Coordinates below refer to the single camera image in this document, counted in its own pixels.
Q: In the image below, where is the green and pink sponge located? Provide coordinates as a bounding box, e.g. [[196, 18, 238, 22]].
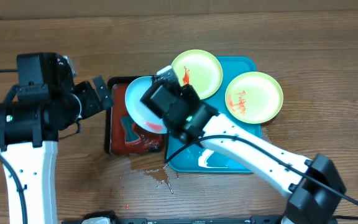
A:
[[120, 116, 140, 144]]

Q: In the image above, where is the light blue plate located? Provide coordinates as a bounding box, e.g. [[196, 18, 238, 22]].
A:
[[125, 76, 167, 134]]

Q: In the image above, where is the yellow plate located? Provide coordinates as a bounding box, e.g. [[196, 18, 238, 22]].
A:
[[171, 49, 223, 100], [224, 72, 284, 124]]

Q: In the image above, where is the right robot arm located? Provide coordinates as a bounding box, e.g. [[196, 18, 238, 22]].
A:
[[141, 77, 346, 223]]

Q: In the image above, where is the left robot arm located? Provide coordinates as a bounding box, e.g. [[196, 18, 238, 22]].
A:
[[0, 52, 113, 223]]

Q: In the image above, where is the black tray with red water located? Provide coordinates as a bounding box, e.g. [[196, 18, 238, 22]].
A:
[[104, 76, 168, 155]]

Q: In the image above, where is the teal plastic tray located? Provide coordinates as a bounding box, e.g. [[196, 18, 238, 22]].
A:
[[168, 56, 262, 173]]

